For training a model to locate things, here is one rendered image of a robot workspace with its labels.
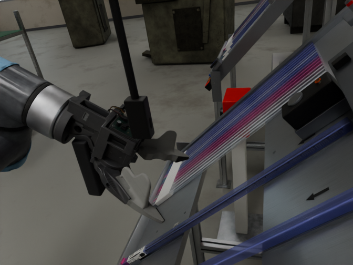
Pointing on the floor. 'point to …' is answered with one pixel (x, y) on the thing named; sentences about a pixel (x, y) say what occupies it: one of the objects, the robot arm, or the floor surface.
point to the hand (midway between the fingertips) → (176, 189)
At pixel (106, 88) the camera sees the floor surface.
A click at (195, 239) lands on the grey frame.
